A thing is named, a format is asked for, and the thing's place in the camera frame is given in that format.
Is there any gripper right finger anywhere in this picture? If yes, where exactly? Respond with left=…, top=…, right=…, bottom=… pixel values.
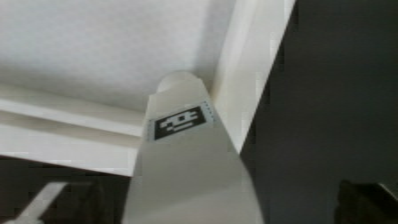
left=335, top=180, right=398, bottom=224

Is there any white leg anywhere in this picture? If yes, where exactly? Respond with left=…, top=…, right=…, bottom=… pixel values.
left=121, top=72, right=265, bottom=224

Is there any white desk top tray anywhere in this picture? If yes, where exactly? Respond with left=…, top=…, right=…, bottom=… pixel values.
left=0, top=0, right=297, bottom=175

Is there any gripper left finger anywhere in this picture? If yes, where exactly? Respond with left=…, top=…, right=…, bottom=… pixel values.
left=6, top=181, right=127, bottom=224

